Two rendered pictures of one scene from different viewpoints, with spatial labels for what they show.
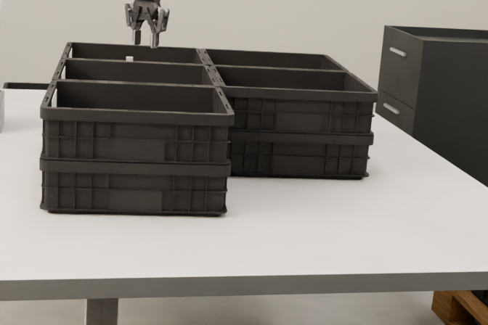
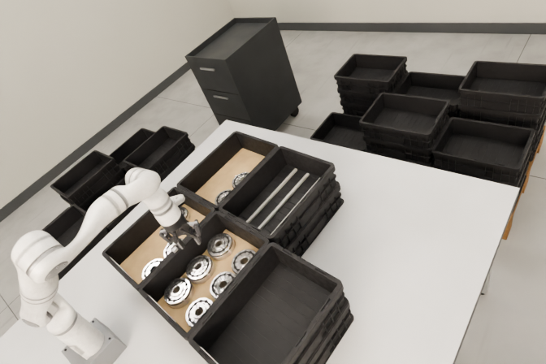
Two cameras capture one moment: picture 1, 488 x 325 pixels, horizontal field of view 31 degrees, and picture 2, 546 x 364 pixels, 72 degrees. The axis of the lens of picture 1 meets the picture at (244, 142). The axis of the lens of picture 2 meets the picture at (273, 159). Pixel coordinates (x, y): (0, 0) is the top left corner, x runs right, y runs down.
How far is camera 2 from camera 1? 1.42 m
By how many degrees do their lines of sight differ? 33
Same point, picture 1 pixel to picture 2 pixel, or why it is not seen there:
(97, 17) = not seen: outside the picture
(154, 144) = (315, 340)
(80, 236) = not seen: outside the picture
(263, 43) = (92, 84)
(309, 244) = (418, 301)
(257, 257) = (422, 346)
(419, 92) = (237, 85)
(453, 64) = (243, 61)
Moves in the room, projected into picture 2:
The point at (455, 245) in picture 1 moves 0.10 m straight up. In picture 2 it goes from (457, 231) to (457, 213)
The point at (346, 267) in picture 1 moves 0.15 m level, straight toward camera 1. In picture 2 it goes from (461, 309) to (509, 348)
